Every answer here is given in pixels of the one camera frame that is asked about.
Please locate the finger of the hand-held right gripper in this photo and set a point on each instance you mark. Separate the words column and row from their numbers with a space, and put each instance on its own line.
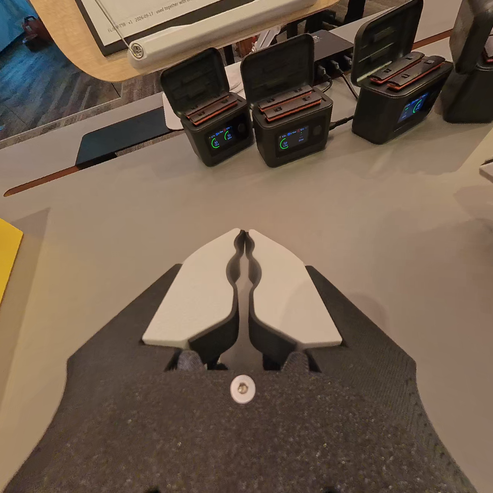
column 487, row 171

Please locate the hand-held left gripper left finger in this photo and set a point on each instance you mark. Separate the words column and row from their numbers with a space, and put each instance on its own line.
column 192, row 300

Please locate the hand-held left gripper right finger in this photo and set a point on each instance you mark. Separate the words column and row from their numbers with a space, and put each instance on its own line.
column 296, row 300

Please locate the black battery charging case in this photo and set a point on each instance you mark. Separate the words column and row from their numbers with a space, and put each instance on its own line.
column 385, row 35
column 192, row 77
column 277, row 65
column 470, row 92

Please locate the yellow plastic bin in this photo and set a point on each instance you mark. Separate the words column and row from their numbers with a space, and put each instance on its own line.
column 8, row 254

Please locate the dark flat pad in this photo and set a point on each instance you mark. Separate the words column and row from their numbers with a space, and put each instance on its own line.
column 123, row 135

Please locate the black multi-port power hub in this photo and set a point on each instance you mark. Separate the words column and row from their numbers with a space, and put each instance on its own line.
column 331, row 42

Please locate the wooden sign board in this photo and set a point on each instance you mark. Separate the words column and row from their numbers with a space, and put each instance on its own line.
column 77, row 46

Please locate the white instruction sheet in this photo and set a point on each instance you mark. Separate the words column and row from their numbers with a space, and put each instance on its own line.
column 154, row 15

